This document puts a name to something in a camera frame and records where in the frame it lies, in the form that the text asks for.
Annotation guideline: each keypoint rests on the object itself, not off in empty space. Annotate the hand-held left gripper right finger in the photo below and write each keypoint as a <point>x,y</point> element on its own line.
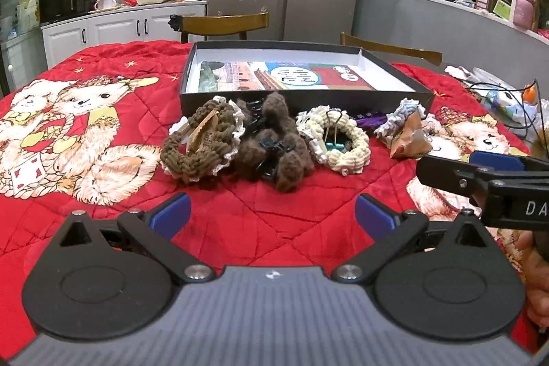
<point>375,214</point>

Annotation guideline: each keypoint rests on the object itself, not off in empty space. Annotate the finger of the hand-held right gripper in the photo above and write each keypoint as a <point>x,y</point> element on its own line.
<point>446,173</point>
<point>497,161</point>

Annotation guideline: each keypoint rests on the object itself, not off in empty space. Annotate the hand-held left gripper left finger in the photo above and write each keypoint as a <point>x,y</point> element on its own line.
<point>171,214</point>

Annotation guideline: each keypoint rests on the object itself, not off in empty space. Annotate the brown paper packet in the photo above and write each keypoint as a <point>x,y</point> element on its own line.
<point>409,138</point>

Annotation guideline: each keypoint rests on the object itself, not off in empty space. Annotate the cream crochet scrunchie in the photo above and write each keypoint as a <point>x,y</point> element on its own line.
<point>356,151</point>

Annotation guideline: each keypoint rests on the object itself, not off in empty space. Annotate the blue white crochet scrunchie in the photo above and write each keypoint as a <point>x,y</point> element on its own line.
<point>407,108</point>

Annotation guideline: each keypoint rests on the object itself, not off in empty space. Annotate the teal binder clip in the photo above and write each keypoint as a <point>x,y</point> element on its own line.
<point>339,143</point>

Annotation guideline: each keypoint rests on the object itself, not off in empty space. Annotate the purple candy bar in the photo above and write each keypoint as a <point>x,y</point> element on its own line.
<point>371,119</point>

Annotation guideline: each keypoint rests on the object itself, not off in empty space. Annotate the brown crochet scrunchie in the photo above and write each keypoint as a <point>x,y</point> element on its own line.
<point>227,130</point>

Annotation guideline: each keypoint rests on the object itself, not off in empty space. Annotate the black cardboard box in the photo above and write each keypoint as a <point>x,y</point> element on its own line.
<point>326,98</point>

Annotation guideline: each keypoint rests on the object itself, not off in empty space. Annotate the person's right hand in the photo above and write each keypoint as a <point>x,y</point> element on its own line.
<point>538,289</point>

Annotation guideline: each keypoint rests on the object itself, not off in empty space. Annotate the pile of plastic bags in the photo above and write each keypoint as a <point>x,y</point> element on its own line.
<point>493,78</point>

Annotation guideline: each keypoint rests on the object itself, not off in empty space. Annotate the red printed blanket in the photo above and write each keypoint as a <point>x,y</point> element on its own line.
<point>266,216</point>

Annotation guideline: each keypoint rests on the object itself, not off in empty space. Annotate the wooden chair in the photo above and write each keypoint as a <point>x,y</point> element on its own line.
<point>223,23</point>
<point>386,48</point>

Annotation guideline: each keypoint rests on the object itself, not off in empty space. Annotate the pink jar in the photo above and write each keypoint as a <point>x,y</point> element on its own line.
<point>523,10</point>

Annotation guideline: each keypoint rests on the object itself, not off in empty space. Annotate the colourful printed booklet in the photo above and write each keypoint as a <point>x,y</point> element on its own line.
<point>257,76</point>

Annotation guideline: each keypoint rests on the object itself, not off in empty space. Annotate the black chair knob cover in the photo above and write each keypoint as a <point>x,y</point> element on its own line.
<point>175,23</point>

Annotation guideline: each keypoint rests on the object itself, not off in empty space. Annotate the white kitchen cabinet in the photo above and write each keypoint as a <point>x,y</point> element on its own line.
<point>111,29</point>

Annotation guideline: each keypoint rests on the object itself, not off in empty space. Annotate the white cup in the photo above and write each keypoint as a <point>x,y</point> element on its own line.
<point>105,3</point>

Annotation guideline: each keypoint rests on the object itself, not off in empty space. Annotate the black microwave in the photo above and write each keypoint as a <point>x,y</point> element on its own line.
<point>64,1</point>

